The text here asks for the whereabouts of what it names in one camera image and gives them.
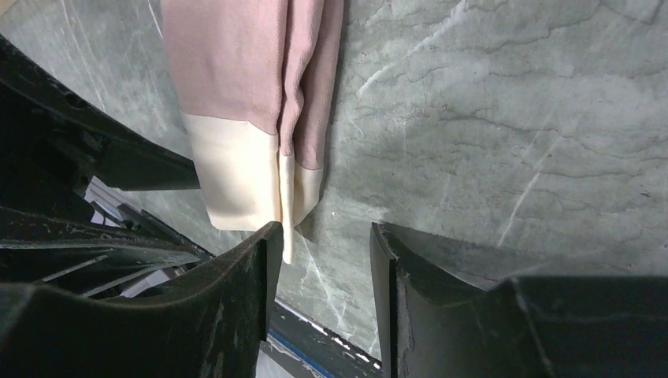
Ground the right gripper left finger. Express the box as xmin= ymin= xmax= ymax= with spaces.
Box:
xmin=1 ymin=222 xmax=284 ymax=377

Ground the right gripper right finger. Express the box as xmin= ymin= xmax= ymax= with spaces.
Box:
xmin=369 ymin=223 xmax=667 ymax=377

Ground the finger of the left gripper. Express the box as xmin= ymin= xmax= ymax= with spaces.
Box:
xmin=1 ymin=206 xmax=213 ymax=298
xmin=1 ymin=37 xmax=200 ymax=209

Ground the pink beige underwear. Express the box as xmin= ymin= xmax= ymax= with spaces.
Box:
xmin=161 ymin=1 xmax=344 ymax=263

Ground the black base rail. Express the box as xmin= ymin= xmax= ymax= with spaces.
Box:
xmin=256 ymin=299 xmax=383 ymax=377

